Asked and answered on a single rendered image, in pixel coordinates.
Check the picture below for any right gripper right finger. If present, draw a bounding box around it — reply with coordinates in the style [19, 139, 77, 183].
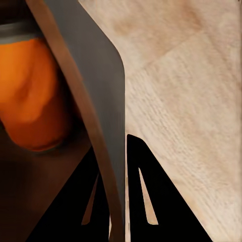
[127, 134, 212, 242]

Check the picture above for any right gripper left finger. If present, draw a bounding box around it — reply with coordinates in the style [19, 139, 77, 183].
[25, 146, 110, 242]

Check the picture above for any trash can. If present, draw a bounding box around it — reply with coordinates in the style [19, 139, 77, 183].
[0, 0, 126, 242]

